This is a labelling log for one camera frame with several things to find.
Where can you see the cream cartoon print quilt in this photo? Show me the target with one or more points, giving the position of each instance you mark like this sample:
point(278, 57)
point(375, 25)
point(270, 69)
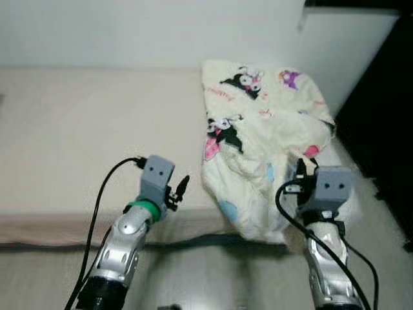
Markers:
point(271, 129)

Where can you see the cream sheeted mattress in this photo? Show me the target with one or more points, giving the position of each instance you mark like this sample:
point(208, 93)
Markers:
point(97, 116)

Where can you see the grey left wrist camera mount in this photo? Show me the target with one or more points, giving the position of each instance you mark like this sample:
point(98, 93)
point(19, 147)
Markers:
point(157, 171)

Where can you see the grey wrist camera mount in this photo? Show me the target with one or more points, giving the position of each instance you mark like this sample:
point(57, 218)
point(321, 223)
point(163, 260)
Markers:
point(157, 171)
point(332, 187)

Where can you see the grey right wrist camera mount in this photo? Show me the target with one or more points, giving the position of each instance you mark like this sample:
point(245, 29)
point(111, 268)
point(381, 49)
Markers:
point(332, 187)

